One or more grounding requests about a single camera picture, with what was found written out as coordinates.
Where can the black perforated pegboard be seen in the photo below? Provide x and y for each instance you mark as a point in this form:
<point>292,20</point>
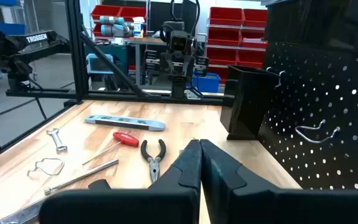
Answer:
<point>322,102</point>

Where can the black monitor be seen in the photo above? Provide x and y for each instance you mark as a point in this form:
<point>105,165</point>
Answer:
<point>160,12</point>

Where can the grey spirit level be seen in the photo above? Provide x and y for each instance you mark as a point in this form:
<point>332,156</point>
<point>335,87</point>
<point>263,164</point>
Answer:
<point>123,122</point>

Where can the grey blue-jointed robot arm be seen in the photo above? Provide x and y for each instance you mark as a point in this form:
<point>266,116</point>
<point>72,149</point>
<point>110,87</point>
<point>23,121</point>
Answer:
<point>113,29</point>

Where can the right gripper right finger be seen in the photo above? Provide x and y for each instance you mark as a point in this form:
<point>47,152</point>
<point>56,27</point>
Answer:
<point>219,174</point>

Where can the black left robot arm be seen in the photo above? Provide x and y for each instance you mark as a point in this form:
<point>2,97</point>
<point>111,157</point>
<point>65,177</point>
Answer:
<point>179,88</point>

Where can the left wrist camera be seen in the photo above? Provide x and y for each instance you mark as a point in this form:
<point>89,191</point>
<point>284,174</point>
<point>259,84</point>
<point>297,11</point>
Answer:
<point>179,43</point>

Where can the silver combination wrench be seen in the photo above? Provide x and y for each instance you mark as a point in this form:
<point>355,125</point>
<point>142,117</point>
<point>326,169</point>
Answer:
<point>57,140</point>

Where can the tall narrow black bin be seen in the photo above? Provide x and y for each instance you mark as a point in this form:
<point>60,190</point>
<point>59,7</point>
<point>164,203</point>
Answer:
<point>247,102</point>

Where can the silver curved peg hook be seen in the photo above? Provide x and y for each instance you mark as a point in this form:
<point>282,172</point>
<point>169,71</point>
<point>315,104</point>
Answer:
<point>279,77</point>

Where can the small grey rectangular block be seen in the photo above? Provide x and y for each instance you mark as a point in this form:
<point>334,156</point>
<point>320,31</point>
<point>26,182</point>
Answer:
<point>99,185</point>

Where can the white canister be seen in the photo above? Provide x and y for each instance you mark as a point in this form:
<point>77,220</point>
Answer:
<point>138,28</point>

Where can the grey work table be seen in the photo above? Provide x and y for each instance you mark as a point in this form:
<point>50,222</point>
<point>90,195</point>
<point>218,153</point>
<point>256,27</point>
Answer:
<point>148,41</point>

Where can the wide black bin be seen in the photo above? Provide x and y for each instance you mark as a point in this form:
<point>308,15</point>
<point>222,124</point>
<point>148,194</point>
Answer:
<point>315,21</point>

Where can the blue storage bin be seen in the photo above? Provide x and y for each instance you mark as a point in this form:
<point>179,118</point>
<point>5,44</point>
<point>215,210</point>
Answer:
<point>208,84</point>

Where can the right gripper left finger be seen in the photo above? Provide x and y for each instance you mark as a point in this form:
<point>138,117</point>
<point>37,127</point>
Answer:
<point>185,168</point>

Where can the black aluminium table frame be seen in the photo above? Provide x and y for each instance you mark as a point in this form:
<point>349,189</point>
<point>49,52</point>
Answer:
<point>76,46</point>

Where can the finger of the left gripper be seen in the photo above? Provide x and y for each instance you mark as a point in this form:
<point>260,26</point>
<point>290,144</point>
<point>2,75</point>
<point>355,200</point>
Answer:
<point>186,67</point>
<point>172,67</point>

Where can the silver telescopic rod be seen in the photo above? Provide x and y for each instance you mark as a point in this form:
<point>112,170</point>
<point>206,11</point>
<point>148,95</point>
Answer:
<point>82,175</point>

